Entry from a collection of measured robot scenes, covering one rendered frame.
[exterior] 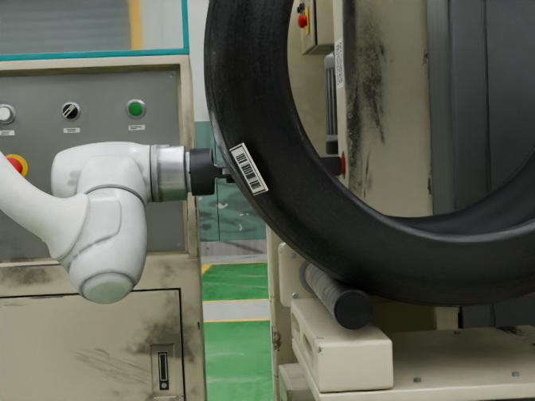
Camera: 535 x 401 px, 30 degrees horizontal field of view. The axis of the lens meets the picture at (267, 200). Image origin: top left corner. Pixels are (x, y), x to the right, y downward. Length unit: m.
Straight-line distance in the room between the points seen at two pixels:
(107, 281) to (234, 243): 8.97
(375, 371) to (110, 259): 0.42
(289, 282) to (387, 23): 0.42
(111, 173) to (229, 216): 8.86
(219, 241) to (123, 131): 8.50
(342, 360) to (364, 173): 0.43
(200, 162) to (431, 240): 0.51
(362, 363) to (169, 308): 0.73
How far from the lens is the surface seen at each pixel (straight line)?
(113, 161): 1.52
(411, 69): 1.55
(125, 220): 1.44
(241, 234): 10.36
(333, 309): 1.17
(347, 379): 1.18
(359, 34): 1.54
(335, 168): 1.58
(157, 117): 1.88
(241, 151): 1.12
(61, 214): 1.42
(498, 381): 1.24
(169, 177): 1.53
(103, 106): 1.88
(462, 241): 1.15
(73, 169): 1.54
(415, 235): 1.14
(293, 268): 1.50
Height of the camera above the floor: 1.09
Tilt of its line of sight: 3 degrees down
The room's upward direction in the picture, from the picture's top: 2 degrees counter-clockwise
